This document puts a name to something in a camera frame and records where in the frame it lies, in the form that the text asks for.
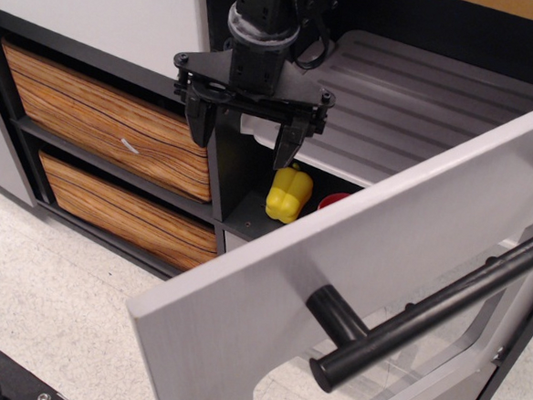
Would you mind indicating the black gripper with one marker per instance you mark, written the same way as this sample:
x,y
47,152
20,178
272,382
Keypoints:
x,y
254,77

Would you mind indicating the grey toy oven door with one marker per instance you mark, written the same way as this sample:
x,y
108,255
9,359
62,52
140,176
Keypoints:
x,y
215,331

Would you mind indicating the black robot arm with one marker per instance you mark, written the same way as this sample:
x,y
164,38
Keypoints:
x,y
274,16

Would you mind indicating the grey oven rack shelf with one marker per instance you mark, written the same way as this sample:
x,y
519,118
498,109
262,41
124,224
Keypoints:
x,y
397,106

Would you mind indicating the grey lower oven drawer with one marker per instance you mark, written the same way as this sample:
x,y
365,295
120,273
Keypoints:
x,y
394,375

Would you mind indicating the yellow toy bell pepper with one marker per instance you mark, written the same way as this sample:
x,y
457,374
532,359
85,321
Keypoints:
x,y
288,194

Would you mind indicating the upper wood-pattern fabric bin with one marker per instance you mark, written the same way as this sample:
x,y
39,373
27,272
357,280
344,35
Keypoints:
x,y
142,138

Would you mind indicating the wood-pattern fabric bin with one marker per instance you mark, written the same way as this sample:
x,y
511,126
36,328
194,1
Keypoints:
x,y
142,138
180,241

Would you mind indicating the red toy cup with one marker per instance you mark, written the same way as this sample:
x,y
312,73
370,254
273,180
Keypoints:
x,y
331,199

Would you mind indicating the lower wood-pattern fabric bin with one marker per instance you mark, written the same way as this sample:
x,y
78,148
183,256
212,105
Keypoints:
x,y
180,241

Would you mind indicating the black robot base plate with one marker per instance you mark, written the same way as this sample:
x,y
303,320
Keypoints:
x,y
18,383

